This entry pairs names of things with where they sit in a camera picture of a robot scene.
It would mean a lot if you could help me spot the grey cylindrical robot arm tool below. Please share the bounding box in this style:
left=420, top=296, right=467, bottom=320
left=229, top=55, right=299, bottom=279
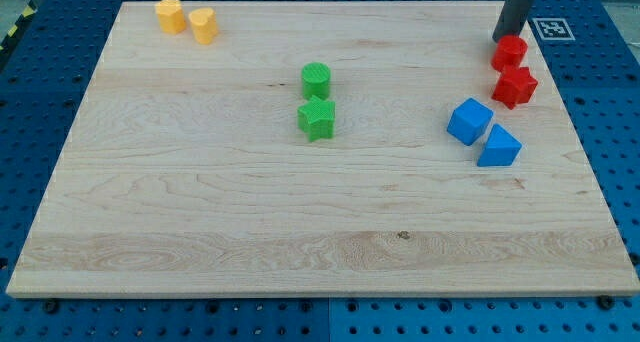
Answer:
left=492, top=0, right=535, bottom=43

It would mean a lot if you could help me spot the blue triangle block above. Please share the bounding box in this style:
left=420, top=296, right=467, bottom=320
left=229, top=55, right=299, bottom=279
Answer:
left=477, top=124, right=522, bottom=167

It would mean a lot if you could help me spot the green star block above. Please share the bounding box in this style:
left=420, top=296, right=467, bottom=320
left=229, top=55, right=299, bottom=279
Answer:
left=297, top=95, right=336, bottom=142

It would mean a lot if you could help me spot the green cylinder block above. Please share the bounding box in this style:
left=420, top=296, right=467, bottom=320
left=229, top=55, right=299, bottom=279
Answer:
left=301, top=62, right=331, bottom=99

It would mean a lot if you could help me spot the wooden board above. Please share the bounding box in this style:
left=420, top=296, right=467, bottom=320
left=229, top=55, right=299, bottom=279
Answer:
left=7, top=1, right=639, bottom=299

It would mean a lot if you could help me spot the blue cube block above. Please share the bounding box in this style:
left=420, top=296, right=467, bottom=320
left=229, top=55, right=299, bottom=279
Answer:
left=446, top=98, right=494, bottom=146

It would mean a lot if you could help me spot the yellow heart block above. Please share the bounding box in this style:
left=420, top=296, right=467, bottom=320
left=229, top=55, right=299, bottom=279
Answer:
left=188, top=7, right=218, bottom=45

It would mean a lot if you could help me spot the red star block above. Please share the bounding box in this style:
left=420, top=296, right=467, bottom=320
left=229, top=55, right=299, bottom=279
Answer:
left=491, top=65, right=538, bottom=110

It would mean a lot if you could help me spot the yellow hexagon block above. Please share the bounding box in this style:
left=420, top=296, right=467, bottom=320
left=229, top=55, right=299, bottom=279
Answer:
left=154, top=0, right=186, bottom=35

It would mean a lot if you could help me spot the red cylinder block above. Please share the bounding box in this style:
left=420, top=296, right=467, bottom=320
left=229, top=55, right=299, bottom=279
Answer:
left=491, top=35, right=528, bottom=72

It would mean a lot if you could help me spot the white fiducial marker tag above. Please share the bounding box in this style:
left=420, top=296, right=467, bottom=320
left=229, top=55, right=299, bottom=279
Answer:
left=532, top=17, right=575, bottom=41

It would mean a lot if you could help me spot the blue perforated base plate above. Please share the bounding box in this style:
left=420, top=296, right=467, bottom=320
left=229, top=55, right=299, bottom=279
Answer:
left=1, top=0, right=639, bottom=341

